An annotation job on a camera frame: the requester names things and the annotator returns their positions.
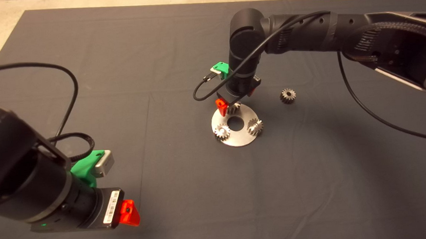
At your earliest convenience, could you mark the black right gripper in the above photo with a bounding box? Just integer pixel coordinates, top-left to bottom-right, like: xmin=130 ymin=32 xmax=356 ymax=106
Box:
xmin=213 ymin=72 xmax=264 ymax=118

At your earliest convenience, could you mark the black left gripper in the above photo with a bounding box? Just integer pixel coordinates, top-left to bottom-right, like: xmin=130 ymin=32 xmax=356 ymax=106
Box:
xmin=28 ymin=177 xmax=141 ymax=235

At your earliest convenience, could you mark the large steel gear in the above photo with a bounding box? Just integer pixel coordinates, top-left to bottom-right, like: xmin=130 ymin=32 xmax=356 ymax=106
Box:
xmin=227 ymin=101 xmax=243 ymax=115

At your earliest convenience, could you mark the small dark steel gear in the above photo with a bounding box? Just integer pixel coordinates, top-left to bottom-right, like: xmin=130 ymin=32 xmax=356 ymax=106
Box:
xmin=279 ymin=87 xmax=297 ymax=105

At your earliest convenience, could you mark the small shiny steel gear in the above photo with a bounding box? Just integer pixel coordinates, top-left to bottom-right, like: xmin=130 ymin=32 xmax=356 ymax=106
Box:
xmin=246 ymin=118 xmax=265 ymax=137
xmin=213 ymin=123 xmax=231 ymax=141

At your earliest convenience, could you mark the round metal plate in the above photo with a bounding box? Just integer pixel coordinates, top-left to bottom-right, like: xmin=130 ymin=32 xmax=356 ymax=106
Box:
xmin=210 ymin=101 xmax=261 ymax=149

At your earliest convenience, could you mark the dark grey table cloth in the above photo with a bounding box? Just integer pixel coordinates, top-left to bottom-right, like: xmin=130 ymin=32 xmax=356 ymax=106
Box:
xmin=0 ymin=0 xmax=426 ymax=239

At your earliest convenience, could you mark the right green camera mount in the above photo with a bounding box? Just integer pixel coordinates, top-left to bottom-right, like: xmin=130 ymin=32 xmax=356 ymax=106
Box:
xmin=212 ymin=61 xmax=230 ymax=81

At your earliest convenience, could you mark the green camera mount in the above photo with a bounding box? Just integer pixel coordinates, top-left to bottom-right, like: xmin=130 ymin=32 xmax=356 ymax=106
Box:
xmin=69 ymin=149 xmax=109 ymax=190
xmin=212 ymin=61 xmax=230 ymax=81

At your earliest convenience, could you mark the left silver camera box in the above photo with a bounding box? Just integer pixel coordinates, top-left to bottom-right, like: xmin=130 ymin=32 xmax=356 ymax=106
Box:
xmin=90 ymin=150 xmax=116 ymax=178

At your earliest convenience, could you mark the left green camera mount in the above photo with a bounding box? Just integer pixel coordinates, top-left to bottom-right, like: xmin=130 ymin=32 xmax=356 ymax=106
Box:
xmin=69 ymin=149 xmax=109 ymax=190

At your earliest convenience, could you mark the left arm braided black cable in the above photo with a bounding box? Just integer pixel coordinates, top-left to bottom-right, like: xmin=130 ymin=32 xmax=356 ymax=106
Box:
xmin=48 ymin=132 xmax=97 ymax=164

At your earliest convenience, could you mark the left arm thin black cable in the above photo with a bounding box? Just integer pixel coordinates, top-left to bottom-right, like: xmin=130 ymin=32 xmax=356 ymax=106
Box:
xmin=0 ymin=60 xmax=82 ymax=144

